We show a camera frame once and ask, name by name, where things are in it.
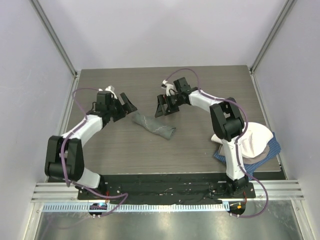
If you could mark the right aluminium frame post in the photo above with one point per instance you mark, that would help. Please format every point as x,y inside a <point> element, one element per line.
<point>285,11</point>

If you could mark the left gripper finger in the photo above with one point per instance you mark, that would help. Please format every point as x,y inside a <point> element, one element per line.
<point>127,106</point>
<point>118,116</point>

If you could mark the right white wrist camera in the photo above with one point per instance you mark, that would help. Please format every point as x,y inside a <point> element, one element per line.
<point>169,88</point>

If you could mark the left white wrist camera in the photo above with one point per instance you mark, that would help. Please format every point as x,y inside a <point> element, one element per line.
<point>109,89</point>

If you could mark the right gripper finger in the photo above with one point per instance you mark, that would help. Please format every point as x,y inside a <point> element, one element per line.
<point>171,109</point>
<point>161,106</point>

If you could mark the slotted cable duct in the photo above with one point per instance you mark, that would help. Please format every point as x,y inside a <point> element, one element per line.
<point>95,207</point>

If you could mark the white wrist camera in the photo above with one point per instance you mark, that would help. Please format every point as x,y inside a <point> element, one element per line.
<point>169,88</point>
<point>109,89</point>

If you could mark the aluminium frame post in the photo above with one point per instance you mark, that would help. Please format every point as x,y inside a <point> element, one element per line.
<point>53,35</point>
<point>285,11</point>

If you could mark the grey napkin white stitching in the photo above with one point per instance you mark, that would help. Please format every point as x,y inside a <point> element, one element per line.
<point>154,126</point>

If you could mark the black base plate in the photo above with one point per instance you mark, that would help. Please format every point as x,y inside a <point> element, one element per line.
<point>171,189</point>

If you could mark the white folded cloth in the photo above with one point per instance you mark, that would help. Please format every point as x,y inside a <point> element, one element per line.
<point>254,140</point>

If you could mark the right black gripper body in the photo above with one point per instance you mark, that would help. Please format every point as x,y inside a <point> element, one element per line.
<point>174,100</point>

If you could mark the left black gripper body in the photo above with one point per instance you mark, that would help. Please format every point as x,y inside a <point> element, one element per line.
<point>115,109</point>

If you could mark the beige folded cloth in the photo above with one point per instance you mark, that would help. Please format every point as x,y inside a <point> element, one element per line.
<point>247,160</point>

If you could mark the left aluminium frame post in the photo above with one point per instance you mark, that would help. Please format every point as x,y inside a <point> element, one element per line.
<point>53,35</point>

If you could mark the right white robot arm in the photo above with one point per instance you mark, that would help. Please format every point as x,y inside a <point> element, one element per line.
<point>227,123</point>

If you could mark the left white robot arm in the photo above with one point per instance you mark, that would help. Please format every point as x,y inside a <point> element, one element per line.
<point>64,155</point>

